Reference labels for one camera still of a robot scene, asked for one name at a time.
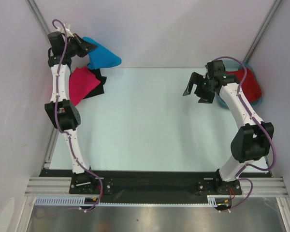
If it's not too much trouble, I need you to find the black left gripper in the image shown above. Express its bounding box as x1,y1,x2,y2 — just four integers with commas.
64,34,98,58

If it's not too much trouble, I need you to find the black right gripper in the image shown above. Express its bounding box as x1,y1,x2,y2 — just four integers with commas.
183,72,216,104

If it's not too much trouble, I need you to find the blue t shirt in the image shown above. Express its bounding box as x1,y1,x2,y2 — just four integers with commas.
83,37,122,70

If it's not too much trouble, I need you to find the red t shirt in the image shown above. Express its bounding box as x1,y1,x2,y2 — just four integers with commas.
227,68,262,103

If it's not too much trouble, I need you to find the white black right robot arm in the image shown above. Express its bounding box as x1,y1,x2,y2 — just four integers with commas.
183,58,274,195

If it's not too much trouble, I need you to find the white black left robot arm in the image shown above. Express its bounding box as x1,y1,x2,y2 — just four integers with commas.
44,31,98,194

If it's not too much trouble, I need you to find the pink folded t shirt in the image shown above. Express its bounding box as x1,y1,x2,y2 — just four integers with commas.
69,66,95,106

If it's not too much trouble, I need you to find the teal plastic basket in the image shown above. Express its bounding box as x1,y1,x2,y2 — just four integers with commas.
224,60,262,107

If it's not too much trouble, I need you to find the black folded t shirt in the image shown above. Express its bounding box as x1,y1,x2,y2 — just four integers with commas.
84,69,107,99

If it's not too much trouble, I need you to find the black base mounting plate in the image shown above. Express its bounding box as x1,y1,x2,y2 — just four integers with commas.
38,170,274,204

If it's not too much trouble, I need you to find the left aluminium corner post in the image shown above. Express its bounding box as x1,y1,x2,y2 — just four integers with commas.
25,0,71,73

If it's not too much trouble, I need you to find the aluminium corner post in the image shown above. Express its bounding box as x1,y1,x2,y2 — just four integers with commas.
25,0,71,73
243,0,284,63

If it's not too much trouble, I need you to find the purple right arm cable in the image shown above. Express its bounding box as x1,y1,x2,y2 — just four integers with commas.
214,56,274,213

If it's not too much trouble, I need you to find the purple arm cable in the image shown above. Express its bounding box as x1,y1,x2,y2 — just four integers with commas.
214,56,274,213
35,19,104,218

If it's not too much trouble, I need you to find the grey slotted cable duct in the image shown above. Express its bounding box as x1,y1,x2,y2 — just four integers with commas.
35,196,230,207

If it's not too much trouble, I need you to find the right aluminium corner post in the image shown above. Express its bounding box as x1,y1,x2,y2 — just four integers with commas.
243,0,284,63

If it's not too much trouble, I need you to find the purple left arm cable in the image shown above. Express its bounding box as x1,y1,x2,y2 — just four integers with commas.
35,19,104,218

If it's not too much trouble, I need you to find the aluminium front frame rail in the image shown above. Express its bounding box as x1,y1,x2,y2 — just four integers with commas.
25,177,289,198

